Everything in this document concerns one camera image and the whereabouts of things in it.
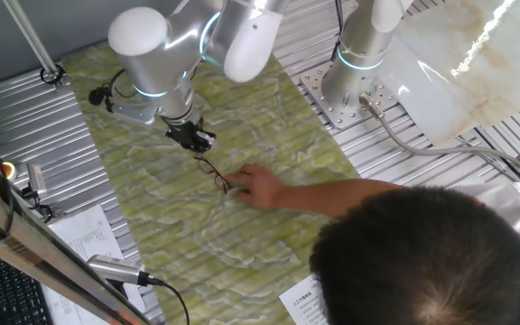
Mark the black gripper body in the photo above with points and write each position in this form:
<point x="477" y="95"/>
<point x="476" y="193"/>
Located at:
<point x="183" y="133"/>

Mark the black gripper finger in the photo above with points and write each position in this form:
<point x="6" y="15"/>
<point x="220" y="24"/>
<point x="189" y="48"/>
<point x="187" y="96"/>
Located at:
<point x="194" y="146"/>
<point x="206" y="137"/>

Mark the red frame glasses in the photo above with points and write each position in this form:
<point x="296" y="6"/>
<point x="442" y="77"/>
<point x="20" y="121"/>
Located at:
<point x="206" y="166"/>

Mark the person's forearm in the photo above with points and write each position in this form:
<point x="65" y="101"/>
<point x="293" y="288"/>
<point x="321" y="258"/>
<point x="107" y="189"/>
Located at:
<point x="332" y="196"/>

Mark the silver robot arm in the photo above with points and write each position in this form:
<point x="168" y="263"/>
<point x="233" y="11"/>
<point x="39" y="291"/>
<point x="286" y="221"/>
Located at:
<point x="160" y="49"/>

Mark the person's hand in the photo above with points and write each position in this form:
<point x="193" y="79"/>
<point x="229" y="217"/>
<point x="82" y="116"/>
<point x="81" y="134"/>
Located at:
<point x="260" y="185"/>

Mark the green marble pattern mat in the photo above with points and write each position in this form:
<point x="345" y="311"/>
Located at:
<point x="197" y="234"/>

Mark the printed table paper sheet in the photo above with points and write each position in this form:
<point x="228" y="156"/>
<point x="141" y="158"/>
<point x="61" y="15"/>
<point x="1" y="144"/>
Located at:
<point x="84" y="234"/>

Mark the yellow red emergency button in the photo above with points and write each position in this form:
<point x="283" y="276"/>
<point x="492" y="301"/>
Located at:
<point x="9" y="170"/>

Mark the aluminium pole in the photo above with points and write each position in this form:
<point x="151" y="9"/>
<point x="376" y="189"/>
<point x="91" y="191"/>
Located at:
<point x="30" y="40"/>

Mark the paper with Chinese text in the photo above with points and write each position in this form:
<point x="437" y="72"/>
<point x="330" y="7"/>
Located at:
<point x="305" y="302"/>

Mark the black keyboard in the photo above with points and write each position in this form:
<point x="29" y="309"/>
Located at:
<point x="7" y="293"/>

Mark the person's dark haired head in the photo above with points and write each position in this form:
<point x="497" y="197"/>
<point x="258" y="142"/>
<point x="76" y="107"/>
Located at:
<point x="422" y="262"/>

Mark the white marble pattern sheet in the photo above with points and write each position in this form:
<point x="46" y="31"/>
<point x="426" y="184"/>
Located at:
<point x="467" y="67"/>

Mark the white shirt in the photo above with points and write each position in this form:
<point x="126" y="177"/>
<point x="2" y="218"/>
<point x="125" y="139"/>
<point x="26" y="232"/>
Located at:
<point x="513" y="207"/>

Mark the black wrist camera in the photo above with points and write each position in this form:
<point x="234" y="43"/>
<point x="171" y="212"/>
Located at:
<point x="97" y="95"/>

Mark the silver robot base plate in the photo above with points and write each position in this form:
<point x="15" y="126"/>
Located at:
<point x="337" y="113"/>

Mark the silver depth camera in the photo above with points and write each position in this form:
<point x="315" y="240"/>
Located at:
<point x="113" y="267"/>

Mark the small grey camera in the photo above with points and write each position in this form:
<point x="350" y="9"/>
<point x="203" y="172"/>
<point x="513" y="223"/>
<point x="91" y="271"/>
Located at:
<point x="36" y="177"/>

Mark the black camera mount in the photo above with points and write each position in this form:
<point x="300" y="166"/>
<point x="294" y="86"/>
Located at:
<point x="39" y="207"/>

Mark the aluminium frame bar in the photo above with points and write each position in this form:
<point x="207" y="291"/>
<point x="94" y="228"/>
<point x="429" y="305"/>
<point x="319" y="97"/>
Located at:
<point x="39" y="253"/>

